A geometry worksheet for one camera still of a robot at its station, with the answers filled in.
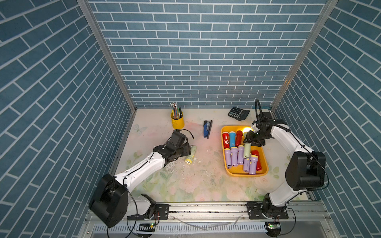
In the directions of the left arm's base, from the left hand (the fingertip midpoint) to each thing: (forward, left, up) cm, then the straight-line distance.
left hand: (190, 149), depth 85 cm
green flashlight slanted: (-3, +1, -8) cm, 8 cm away
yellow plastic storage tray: (-8, -29, -10) cm, 31 cm away
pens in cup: (+28, +11, +1) cm, 30 cm away
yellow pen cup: (+22, +10, -4) cm, 25 cm away
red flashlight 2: (-7, -40, -7) cm, 41 cm away
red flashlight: (+16, -33, -8) cm, 38 cm away
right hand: (+5, -35, 0) cm, 35 cm away
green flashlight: (-1, -33, -2) cm, 34 cm away
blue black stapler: (+24, -12, -9) cm, 28 cm away
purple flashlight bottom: (-2, -23, -7) cm, 24 cm away
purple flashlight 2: (-8, -36, -6) cm, 37 cm away
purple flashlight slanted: (+3, -28, -7) cm, 29 cm away
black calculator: (+36, -37, -8) cm, 52 cm away
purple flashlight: (+1, -31, -7) cm, 32 cm away
